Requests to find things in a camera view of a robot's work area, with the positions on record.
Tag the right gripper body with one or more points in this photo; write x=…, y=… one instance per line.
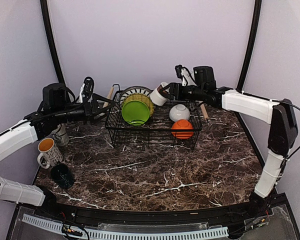
x=180, y=95

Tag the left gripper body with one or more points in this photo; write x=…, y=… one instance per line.
x=89, y=115

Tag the white brown-band cup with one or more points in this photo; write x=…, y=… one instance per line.
x=156, y=97

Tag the floral white tall cup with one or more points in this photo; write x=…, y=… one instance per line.
x=60, y=135

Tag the patterned white mug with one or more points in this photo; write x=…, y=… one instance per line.
x=49, y=153

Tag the dark green mug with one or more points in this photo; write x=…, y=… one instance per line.
x=62, y=176

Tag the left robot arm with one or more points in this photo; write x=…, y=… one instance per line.
x=55, y=109

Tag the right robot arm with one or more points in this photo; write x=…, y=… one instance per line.
x=201, y=86

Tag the white ceramic bowl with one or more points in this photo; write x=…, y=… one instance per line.
x=179, y=112

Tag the yellow woven plate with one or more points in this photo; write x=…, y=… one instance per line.
x=142, y=98

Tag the blue striped white plate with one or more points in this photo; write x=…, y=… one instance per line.
x=133, y=90

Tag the orange bowl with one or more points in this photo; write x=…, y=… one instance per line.
x=182, y=129

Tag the green plastic plate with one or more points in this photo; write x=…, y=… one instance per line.
x=135, y=113

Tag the left wooden rack handle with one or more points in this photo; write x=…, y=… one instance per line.
x=108, y=96

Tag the wooden rack handle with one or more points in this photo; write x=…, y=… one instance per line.
x=108, y=96
x=204, y=112

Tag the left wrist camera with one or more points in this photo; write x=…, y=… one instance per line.
x=86, y=89

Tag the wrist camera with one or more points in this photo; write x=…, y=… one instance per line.
x=184, y=74
x=86, y=89

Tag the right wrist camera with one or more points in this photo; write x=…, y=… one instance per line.
x=184, y=74

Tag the right wooden rack handle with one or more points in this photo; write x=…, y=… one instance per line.
x=204, y=112

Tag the black wire dish rack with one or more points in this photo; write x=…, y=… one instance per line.
x=158, y=128

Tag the white cable duct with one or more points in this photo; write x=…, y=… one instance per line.
x=126, y=232

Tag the black front rail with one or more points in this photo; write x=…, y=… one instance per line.
x=227, y=215

